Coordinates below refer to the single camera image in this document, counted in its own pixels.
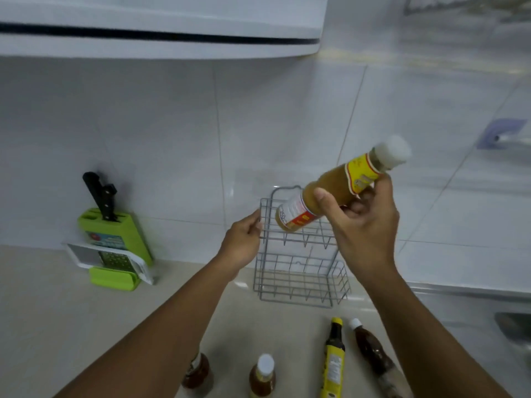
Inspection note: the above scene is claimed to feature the person's left hand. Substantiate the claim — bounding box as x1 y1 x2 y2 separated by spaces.
216 209 264 282

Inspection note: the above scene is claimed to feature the person's right hand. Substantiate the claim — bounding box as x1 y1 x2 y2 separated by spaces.
313 174 401 280

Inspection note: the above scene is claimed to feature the orange sauce bottle white cap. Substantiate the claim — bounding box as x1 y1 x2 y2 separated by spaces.
275 134 412 233

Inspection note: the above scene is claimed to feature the grey wire rack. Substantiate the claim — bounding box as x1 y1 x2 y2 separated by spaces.
253 185 352 309

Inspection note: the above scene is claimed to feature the person's left forearm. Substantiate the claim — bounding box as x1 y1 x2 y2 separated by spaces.
53 253 240 398

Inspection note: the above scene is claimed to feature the person's right forearm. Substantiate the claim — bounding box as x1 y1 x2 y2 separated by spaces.
352 263 514 398

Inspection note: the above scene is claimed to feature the green knife block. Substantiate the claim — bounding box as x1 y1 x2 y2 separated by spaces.
77 208 153 266

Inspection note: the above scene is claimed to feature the brown bottle white cap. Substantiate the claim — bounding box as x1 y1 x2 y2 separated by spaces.
348 318 409 398

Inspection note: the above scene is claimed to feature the dark bottle yellow label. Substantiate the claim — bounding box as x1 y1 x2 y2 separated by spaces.
319 317 346 398

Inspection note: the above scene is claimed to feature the amber bottle white cap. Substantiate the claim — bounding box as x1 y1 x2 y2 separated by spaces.
249 354 277 398

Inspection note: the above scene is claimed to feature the white framed grater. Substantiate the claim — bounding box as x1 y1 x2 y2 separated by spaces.
66 243 154 286

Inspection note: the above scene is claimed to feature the brown sauce bottle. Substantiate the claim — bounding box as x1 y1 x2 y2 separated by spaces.
181 352 215 398

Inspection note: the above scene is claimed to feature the steel sink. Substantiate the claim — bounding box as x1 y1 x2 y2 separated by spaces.
404 281 531 371

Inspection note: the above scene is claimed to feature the white rod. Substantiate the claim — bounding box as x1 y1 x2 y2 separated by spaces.
494 134 531 146

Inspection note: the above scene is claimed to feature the white range hood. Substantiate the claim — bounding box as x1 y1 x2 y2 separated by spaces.
0 0 329 61

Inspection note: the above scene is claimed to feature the black handled knife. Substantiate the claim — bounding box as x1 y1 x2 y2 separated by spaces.
82 172 119 222

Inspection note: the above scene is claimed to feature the purple wall mount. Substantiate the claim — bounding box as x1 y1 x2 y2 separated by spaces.
476 118 527 150

